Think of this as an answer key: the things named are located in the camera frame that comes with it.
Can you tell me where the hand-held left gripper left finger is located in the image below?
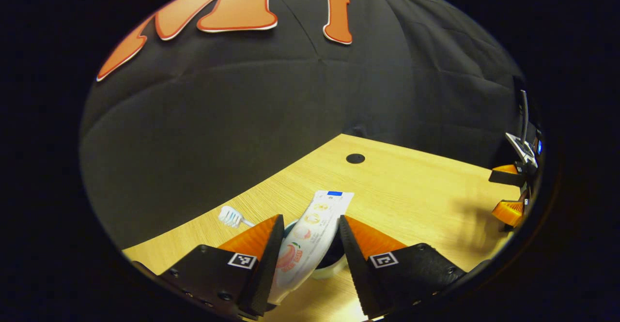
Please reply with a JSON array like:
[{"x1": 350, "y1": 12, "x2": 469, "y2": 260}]
[{"x1": 157, "y1": 214, "x2": 285, "y2": 320}]

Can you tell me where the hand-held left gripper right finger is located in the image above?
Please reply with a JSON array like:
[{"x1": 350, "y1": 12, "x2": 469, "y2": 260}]
[{"x1": 338, "y1": 215, "x2": 466, "y2": 319}]

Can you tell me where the pale blue cup wooden handle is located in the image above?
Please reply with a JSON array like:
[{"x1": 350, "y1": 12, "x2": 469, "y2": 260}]
[{"x1": 283, "y1": 218, "x2": 348, "y2": 280}]

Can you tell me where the white toothpaste tube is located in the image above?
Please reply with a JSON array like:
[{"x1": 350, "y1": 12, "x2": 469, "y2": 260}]
[{"x1": 268, "y1": 190, "x2": 355, "y2": 306}]

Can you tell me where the white toothbrush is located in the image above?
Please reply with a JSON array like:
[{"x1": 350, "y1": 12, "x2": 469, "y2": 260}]
[{"x1": 218, "y1": 206, "x2": 256, "y2": 229}]

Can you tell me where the black backdrop cloth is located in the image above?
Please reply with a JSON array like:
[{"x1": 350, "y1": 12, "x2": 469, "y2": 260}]
[{"x1": 80, "y1": 0, "x2": 538, "y2": 250}]

